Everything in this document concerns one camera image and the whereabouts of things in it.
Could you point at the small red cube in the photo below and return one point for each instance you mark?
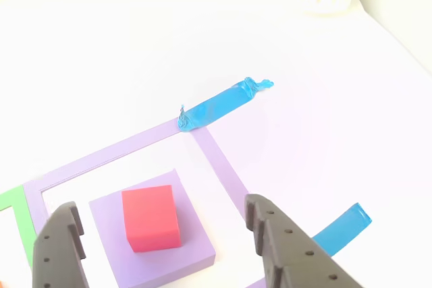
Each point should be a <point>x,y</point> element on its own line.
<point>150,217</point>

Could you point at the blue tape strip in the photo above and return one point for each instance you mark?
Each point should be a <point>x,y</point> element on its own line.
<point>216,109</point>
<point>341,230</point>

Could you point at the large purple cube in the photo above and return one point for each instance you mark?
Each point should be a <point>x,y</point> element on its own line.
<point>195,254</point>

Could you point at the green square frame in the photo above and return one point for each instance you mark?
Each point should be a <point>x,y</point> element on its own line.
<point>20,214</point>

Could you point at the purple square frame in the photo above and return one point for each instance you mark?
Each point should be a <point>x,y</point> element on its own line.
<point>135,143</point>

